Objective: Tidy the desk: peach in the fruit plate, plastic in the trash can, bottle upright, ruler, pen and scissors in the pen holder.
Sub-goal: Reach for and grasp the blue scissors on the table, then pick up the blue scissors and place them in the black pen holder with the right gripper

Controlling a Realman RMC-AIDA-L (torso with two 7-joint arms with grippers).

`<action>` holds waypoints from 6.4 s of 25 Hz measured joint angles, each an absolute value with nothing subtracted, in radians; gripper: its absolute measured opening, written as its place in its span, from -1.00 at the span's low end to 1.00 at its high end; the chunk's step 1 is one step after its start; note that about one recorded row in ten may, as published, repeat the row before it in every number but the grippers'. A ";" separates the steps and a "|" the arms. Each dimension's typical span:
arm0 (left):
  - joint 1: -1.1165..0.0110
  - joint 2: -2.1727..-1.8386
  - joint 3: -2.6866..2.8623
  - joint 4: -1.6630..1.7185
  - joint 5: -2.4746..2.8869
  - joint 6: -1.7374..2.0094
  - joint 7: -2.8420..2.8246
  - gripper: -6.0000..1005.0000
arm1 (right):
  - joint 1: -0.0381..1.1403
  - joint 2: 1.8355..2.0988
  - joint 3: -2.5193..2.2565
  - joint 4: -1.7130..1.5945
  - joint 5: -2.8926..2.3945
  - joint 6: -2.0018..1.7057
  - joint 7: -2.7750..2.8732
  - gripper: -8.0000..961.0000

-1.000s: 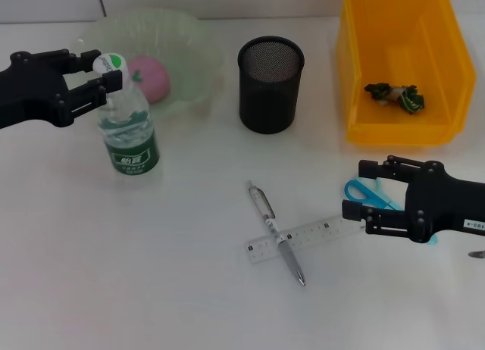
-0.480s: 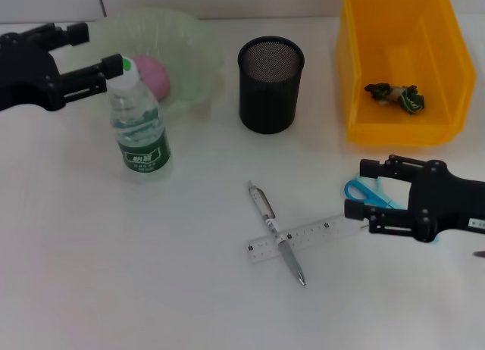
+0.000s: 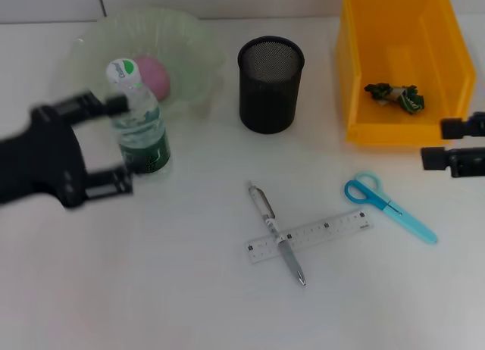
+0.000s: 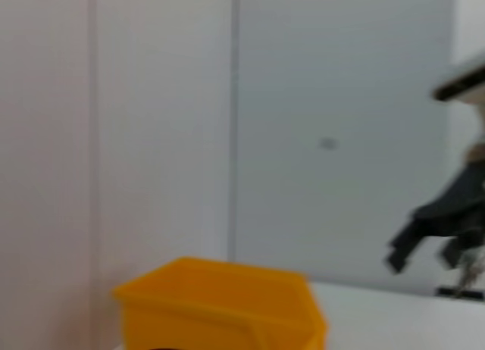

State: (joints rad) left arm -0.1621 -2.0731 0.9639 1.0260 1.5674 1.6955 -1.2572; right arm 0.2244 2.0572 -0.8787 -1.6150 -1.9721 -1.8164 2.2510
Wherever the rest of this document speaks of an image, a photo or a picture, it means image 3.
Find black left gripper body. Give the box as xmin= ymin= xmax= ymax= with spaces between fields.
xmin=0 ymin=104 xmax=90 ymax=211

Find green label water bottle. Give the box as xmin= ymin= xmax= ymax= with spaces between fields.
xmin=105 ymin=57 xmax=172 ymax=177

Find pink toy peach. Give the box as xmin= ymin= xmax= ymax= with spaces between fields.
xmin=133 ymin=55 xmax=171 ymax=102

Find green plastic wrapper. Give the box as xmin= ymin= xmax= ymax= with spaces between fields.
xmin=363 ymin=83 xmax=426 ymax=116

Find blue scissors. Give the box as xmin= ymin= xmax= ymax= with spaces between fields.
xmin=343 ymin=170 xmax=440 ymax=245

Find clear plastic ruler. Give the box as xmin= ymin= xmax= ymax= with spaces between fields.
xmin=244 ymin=208 xmax=374 ymax=265

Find translucent green fruit plate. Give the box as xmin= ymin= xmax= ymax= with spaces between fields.
xmin=51 ymin=7 xmax=227 ymax=131

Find black mesh pen holder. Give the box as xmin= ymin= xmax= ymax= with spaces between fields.
xmin=237 ymin=35 xmax=306 ymax=135

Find white grey click pen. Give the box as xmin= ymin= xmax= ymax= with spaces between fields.
xmin=246 ymin=180 xmax=307 ymax=287

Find yellow plastic bin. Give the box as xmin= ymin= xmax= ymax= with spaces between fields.
xmin=335 ymin=0 xmax=477 ymax=146

